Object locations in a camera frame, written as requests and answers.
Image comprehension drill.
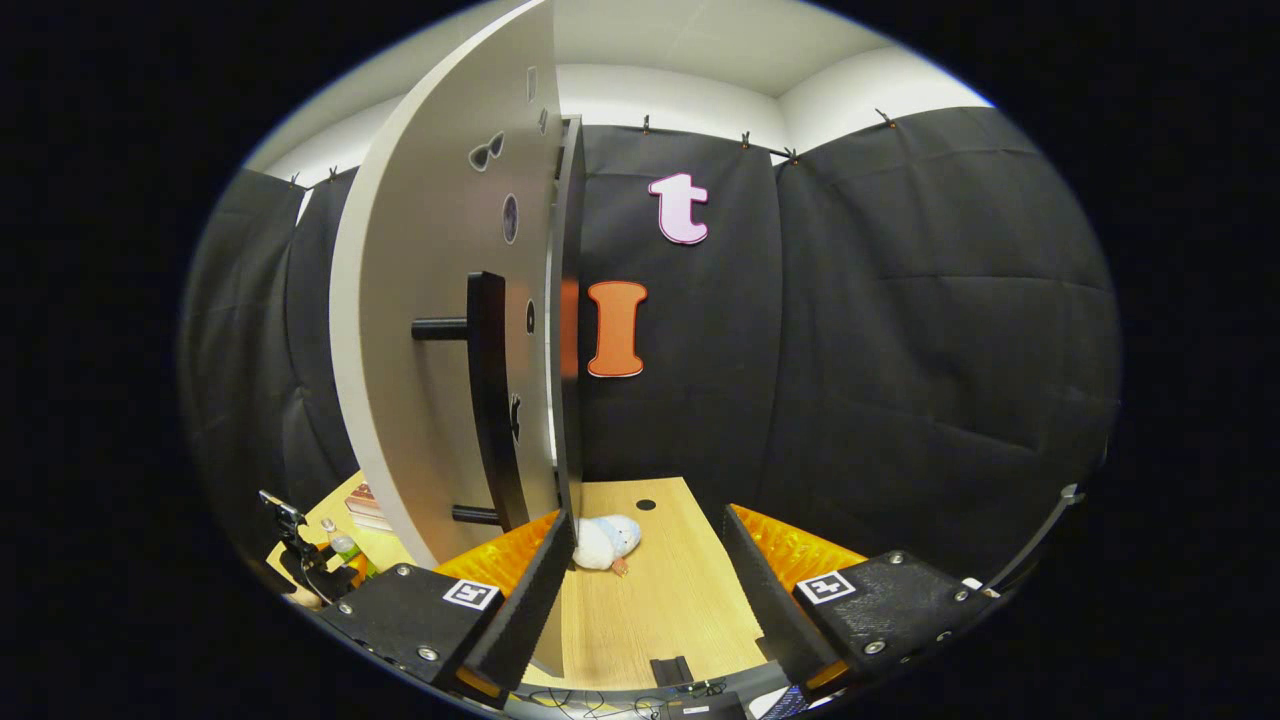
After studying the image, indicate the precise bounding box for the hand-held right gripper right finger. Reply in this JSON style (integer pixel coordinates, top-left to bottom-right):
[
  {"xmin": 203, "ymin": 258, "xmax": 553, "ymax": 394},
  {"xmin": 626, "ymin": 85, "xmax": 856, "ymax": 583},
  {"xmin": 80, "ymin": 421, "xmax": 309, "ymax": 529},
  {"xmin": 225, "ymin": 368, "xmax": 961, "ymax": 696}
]
[{"xmin": 722, "ymin": 503, "xmax": 1001, "ymax": 701}]

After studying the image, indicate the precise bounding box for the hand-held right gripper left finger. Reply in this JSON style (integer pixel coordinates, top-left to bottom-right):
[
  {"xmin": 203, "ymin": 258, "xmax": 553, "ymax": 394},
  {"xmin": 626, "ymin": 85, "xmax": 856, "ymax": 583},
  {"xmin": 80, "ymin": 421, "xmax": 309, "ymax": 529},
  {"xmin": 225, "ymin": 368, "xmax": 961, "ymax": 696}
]
[{"xmin": 318, "ymin": 508, "xmax": 578, "ymax": 713}]

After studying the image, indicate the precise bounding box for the green label plastic bottle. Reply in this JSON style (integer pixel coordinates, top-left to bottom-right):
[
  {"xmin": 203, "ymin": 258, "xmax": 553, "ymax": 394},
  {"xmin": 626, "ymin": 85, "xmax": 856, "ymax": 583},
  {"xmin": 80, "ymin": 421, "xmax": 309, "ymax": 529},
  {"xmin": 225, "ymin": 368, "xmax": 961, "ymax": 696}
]
[{"xmin": 320, "ymin": 516, "xmax": 379, "ymax": 581}]

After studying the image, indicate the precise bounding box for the black cabinet door handle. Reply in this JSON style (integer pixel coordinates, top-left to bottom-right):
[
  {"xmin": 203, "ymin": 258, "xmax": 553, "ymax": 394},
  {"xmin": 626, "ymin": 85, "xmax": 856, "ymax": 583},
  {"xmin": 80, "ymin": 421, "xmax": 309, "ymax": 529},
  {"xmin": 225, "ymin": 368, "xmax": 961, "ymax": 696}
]
[{"xmin": 411, "ymin": 270, "xmax": 531, "ymax": 533}]

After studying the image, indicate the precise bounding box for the beige cabinet door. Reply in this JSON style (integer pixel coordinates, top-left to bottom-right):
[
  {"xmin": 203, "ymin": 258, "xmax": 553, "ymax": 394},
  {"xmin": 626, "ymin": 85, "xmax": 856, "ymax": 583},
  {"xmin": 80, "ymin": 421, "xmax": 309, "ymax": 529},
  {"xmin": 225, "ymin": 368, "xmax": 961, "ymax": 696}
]
[{"xmin": 328, "ymin": 0, "xmax": 566, "ymax": 679}]

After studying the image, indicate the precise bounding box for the white and blue plush toy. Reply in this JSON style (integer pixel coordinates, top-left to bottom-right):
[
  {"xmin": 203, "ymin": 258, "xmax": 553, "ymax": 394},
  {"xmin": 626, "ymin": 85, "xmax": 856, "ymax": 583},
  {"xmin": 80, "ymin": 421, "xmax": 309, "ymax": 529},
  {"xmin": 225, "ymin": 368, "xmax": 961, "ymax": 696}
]
[{"xmin": 571, "ymin": 514, "xmax": 642, "ymax": 578}]

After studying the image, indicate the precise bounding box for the black device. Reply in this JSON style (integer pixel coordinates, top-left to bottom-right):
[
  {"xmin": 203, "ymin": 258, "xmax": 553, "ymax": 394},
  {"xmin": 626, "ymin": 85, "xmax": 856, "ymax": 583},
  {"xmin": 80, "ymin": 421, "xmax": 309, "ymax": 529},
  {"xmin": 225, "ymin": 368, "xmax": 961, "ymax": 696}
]
[{"xmin": 660, "ymin": 692, "xmax": 749, "ymax": 720}]

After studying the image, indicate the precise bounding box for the grey metal pole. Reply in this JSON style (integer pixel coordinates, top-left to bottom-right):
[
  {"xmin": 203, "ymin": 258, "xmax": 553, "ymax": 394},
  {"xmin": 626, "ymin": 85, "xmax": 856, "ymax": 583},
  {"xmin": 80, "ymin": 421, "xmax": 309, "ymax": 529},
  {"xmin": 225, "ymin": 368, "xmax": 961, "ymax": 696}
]
[{"xmin": 983, "ymin": 483, "xmax": 1087, "ymax": 593}]

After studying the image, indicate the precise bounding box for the black backdrop cloth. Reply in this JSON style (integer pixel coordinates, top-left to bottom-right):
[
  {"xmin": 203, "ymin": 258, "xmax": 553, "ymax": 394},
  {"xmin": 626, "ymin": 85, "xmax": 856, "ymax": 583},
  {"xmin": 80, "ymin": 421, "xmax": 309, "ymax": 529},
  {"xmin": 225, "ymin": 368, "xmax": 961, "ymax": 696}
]
[{"xmin": 178, "ymin": 105, "xmax": 1123, "ymax": 601}]

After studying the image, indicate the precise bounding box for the row of backdrop clips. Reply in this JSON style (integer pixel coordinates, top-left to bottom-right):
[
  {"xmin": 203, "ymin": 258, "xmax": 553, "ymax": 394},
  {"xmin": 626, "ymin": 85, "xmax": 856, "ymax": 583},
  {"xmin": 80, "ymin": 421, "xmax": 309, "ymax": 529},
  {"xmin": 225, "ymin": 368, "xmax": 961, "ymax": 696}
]
[{"xmin": 288, "ymin": 108, "xmax": 896, "ymax": 191}]

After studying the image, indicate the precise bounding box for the black cable bundle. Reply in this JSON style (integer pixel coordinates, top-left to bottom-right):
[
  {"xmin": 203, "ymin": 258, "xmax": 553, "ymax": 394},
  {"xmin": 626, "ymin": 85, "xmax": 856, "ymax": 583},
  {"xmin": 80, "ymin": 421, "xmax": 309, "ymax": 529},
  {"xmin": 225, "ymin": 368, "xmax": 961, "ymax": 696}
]
[{"xmin": 522, "ymin": 685, "xmax": 661, "ymax": 720}]

